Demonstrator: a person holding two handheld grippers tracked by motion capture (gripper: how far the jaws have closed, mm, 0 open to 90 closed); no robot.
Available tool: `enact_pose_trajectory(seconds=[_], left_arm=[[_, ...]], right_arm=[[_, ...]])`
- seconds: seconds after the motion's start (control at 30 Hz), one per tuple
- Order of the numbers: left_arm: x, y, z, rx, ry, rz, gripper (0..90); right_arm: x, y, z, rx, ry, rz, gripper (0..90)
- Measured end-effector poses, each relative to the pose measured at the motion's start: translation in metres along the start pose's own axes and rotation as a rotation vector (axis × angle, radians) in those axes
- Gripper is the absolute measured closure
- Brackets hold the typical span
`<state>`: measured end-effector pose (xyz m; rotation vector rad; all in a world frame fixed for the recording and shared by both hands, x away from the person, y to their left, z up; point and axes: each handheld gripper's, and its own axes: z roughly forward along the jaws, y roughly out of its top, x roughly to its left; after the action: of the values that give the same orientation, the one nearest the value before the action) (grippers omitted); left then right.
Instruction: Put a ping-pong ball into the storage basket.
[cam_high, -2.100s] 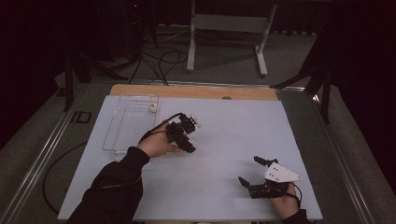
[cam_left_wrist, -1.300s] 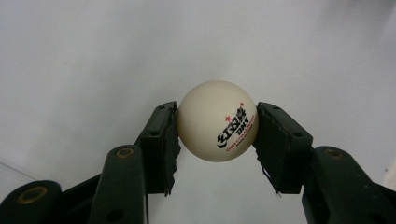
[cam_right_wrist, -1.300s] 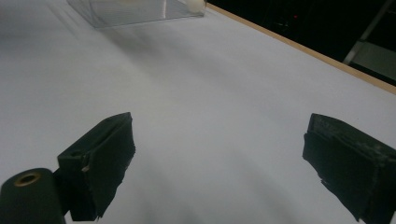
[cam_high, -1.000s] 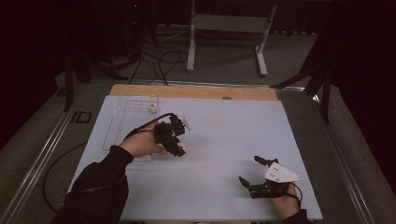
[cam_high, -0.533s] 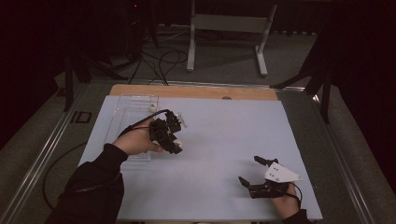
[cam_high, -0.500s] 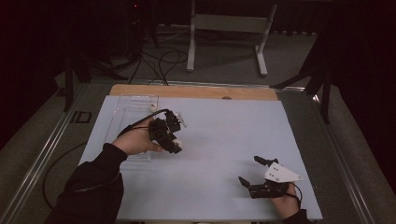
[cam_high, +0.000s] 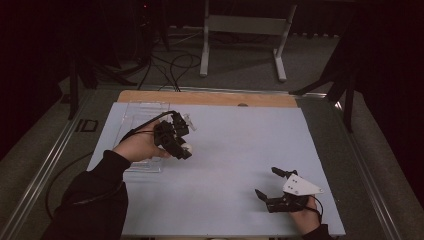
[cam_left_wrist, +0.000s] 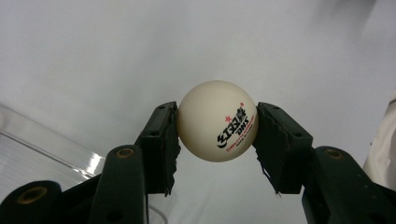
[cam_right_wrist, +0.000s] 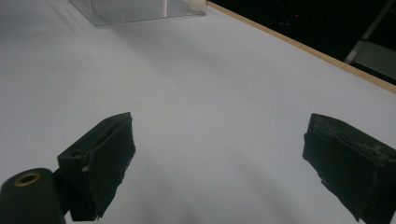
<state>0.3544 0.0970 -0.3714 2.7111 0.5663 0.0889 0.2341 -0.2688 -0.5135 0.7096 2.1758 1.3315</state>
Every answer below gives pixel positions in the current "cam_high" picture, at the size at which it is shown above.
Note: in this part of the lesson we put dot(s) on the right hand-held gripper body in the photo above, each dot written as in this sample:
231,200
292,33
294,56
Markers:
298,186

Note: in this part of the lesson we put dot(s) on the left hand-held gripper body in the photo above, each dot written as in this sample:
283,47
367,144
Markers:
168,133

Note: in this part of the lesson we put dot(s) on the clear plastic container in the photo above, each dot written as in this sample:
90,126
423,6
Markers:
140,115

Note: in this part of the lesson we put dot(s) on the person's left hand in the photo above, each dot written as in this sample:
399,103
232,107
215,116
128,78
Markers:
140,145

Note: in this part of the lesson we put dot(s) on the person's right hand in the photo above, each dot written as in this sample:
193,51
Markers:
306,220

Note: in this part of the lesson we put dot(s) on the white table mat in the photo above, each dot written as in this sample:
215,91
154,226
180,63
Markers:
233,200

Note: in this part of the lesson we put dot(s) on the black stand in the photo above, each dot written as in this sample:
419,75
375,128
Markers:
348,100
74,86

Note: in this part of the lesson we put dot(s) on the white metal stand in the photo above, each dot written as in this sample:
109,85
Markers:
245,25

